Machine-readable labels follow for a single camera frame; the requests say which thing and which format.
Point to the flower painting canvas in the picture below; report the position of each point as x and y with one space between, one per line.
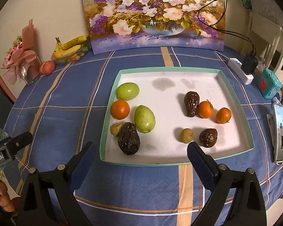
123 24

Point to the red apple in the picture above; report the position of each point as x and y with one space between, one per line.
47 67

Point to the white tray teal rim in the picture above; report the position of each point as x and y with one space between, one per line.
162 90

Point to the bag of small fruits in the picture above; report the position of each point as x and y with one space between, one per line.
75 56

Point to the elongated dark brown date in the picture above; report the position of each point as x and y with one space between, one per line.
191 101

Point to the smartphone on stand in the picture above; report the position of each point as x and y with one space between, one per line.
275 123

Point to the tan longan round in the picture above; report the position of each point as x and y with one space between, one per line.
186 135

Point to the white shelf furniture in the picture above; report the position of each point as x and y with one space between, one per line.
271 34

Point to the white power strip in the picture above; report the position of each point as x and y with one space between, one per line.
235 66

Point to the pink ribbon flower bouquet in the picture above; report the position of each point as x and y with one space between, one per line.
21 62

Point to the tan longan cracked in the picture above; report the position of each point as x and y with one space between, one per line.
115 128

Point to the teal box red sticker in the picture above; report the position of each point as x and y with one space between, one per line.
269 84

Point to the black power adapter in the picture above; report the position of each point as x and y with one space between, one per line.
249 64

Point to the large green fruit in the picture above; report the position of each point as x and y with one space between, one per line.
127 91

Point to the orange tangerine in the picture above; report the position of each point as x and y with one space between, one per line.
205 109
120 109
223 115

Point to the person left hand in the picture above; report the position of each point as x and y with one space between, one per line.
5 201

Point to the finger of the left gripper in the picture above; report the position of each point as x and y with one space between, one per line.
19 142

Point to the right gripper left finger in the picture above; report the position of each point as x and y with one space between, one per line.
36 206

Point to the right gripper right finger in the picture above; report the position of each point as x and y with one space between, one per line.
247 207

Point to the large dark brown date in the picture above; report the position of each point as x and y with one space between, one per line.
128 139

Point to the round dark brown date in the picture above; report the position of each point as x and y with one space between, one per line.
208 137

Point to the banana bunch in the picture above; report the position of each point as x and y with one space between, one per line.
69 47

